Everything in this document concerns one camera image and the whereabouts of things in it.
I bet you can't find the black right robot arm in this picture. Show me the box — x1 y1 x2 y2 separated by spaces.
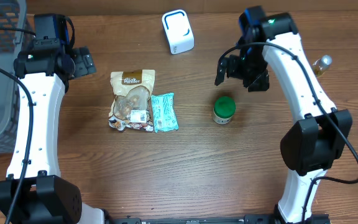
215 6 352 223

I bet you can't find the yellow Vim bottle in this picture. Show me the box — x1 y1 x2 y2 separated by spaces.
312 55 333 77

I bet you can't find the green white Knorr jar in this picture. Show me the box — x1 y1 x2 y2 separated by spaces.
213 96 236 124

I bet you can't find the grey plastic mesh basket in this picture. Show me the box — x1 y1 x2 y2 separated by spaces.
0 0 33 153

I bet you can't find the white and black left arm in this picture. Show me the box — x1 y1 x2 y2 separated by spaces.
0 14 110 223

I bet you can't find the white barcode scanner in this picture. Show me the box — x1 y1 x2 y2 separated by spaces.
162 9 195 55

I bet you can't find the brown white snack bag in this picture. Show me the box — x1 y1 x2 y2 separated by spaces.
109 70 155 132

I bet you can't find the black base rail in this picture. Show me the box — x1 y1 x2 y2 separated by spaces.
104 213 332 224

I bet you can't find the teal wet wipes packet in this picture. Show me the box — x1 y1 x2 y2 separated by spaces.
151 93 178 133

